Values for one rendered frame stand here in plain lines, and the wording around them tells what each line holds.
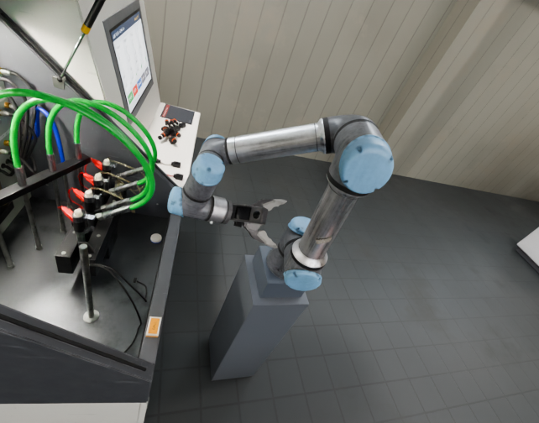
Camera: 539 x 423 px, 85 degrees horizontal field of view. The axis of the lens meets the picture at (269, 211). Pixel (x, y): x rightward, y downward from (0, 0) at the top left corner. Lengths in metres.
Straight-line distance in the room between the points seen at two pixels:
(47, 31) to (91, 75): 0.13
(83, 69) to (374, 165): 0.86
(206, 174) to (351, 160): 0.33
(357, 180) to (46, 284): 0.94
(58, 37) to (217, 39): 2.23
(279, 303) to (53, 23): 1.11
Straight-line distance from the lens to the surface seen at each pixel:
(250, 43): 3.23
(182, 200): 0.79
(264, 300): 1.18
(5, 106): 1.17
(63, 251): 1.00
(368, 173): 0.68
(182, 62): 3.24
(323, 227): 0.80
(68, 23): 1.07
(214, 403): 1.84
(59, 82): 1.09
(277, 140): 0.80
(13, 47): 1.11
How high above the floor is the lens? 1.75
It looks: 38 degrees down
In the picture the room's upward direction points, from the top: 24 degrees clockwise
